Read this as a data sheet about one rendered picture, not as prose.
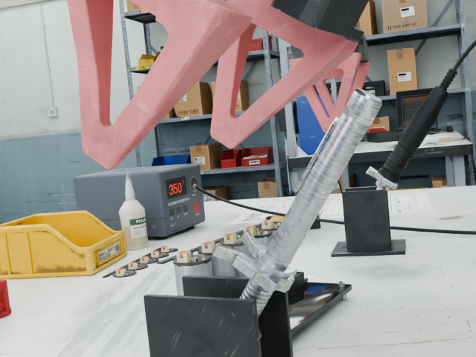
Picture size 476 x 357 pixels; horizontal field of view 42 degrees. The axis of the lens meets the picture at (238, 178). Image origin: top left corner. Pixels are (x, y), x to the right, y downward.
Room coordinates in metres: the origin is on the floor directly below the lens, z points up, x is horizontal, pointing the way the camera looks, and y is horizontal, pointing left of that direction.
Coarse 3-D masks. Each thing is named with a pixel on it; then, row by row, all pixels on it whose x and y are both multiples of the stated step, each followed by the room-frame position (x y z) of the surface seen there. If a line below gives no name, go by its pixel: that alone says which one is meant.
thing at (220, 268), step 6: (216, 258) 0.40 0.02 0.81; (216, 264) 0.40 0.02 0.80; (222, 264) 0.40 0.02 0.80; (228, 264) 0.41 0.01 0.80; (216, 270) 0.40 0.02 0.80; (222, 270) 0.40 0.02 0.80; (228, 270) 0.41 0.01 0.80; (234, 270) 0.41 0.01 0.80; (228, 276) 0.41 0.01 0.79; (234, 276) 0.41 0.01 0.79
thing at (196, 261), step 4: (200, 256) 0.40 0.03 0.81; (204, 256) 0.39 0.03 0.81; (208, 256) 0.39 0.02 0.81; (176, 260) 0.39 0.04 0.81; (192, 260) 0.39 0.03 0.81; (196, 260) 0.38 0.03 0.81; (200, 260) 0.38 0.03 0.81; (204, 260) 0.38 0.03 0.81; (208, 260) 0.38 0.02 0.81; (176, 264) 0.38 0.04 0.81; (180, 264) 0.38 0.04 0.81; (184, 264) 0.38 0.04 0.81; (188, 264) 0.38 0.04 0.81; (192, 264) 0.38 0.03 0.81
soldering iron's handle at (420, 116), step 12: (456, 72) 0.62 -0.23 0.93; (444, 84) 0.62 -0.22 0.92; (432, 96) 0.62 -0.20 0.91; (444, 96) 0.62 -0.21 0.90; (420, 108) 0.62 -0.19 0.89; (432, 108) 0.62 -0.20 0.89; (420, 120) 0.62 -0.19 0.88; (432, 120) 0.62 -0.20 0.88; (408, 132) 0.62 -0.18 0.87; (420, 132) 0.62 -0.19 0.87; (396, 144) 0.63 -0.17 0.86; (408, 144) 0.62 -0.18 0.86; (420, 144) 0.63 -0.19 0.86; (396, 156) 0.63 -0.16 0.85; (408, 156) 0.63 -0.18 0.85; (384, 168) 0.63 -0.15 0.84; (396, 168) 0.63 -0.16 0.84; (396, 180) 0.63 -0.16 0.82
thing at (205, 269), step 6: (192, 258) 0.39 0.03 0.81; (174, 264) 0.39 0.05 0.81; (198, 264) 0.38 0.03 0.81; (204, 264) 0.38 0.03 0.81; (210, 264) 0.39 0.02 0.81; (174, 270) 0.39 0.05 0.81; (180, 270) 0.38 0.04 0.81; (186, 270) 0.38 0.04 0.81; (192, 270) 0.38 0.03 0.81; (198, 270) 0.38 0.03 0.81; (204, 270) 0.38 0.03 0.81; (210, 270) 0.39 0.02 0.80; (180, 276) 0.38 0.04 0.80; (180, 282) 0.38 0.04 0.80; (180, 288) 0.38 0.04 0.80; (180, 294) 0.38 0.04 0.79
